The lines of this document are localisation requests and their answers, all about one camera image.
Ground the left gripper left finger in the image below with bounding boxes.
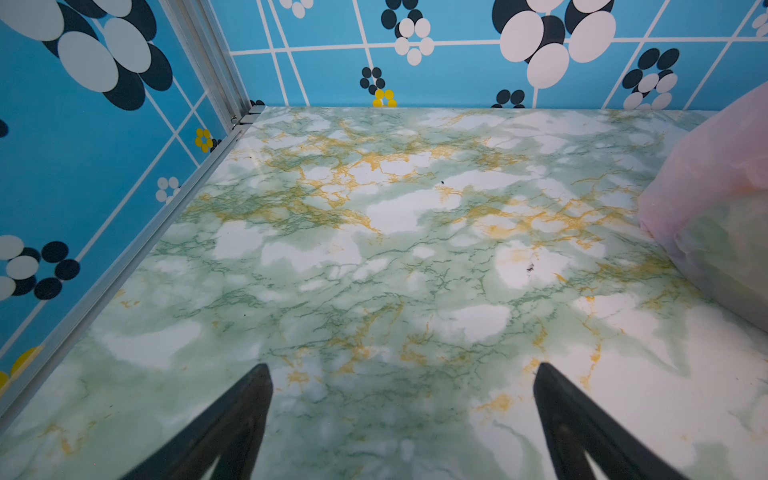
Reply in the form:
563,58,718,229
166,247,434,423
124,364,273,479

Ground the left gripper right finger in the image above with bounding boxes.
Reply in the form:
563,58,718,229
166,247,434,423
533,363,684,479

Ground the pink plastic bag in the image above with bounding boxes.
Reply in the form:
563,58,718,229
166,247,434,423
638,85,767,329

